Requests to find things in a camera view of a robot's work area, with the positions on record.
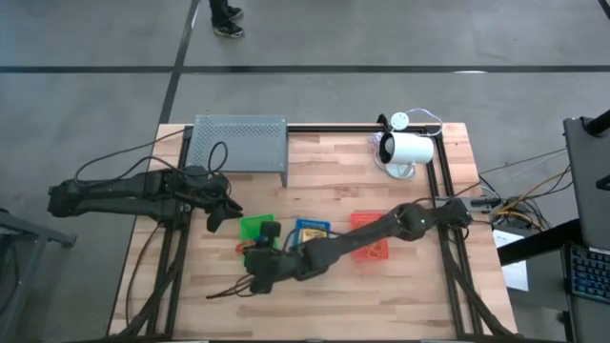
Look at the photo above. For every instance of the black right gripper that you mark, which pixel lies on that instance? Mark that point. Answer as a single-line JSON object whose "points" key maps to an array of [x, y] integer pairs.
{"points": [[271, 264]]}

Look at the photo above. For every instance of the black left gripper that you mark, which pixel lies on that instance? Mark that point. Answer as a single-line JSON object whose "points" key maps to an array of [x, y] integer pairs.
{"points": [[205, 188]]}

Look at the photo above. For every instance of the green plastic basket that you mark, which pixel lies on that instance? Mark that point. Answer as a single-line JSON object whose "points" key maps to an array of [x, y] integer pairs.
{"points": [[250, 226]]}

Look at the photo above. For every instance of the yellow green crayon box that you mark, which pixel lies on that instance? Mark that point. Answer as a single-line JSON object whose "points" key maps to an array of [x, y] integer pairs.
{"points": [[314, 234]]}

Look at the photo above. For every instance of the blue plastic basket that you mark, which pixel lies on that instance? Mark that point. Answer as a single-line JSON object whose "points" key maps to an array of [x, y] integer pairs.
{"points": [[314, 222]]}

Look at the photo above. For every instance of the orange plastic basket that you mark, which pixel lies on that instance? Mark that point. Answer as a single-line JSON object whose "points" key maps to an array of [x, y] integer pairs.
{"points": [[362, 219]]}

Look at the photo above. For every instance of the yellow rubber band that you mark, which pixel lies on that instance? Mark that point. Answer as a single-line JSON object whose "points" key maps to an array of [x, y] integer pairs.
{"points": [[376, 250]]}

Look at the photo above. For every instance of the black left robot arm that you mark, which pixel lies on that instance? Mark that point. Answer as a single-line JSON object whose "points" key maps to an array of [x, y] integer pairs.
{"points": [[119, 193]]}

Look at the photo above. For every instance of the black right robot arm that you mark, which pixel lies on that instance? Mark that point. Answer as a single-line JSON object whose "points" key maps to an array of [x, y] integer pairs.
{"points": [[362, 236]]}

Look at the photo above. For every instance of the black desk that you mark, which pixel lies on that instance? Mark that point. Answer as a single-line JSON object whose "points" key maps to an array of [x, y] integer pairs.
{"points": [[538, 243]]}

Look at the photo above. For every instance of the grey perforated metal riser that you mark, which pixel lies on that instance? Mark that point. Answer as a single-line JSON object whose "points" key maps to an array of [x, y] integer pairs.
{"points": [[248, 143]]}

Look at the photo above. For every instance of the person's black shoes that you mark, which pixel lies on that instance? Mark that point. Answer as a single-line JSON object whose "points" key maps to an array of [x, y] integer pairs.
{"points": [[229, 29]]}

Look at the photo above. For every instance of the grey metal furniture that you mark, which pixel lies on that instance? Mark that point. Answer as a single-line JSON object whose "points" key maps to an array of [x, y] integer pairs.
{"points": [[47, 236]]}

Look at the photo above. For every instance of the white paper sheet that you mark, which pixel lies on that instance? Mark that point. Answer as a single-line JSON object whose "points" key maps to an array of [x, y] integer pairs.
{"points": [[514, 271]]}

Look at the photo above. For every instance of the black backlit keyboard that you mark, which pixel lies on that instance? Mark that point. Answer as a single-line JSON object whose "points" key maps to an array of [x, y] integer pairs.
{"points": [[591, 274]]}

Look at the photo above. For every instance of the grey equipment stand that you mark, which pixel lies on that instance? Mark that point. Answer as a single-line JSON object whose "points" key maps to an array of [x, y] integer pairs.
{"points": [[588, 181]]}

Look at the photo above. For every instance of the black clamp mount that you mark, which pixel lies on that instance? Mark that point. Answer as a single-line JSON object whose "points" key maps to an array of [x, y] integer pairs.
{"points": [[382, 120]]}

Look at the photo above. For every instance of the white security camera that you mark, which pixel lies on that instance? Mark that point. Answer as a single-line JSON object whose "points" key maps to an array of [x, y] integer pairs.
{"points": [[410, 148]]}

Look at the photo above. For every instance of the white round mount plate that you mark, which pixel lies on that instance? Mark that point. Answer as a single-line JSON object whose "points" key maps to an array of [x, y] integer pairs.
{"points": [[399, 120]]}

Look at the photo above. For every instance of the grey metal bracket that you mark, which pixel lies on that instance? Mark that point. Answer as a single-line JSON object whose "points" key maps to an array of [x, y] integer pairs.
{"points": [[441, 202]]}

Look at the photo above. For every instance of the white camera on stand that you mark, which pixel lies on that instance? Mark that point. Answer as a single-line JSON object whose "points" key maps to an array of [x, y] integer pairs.
{"points": [[439, 125]]}

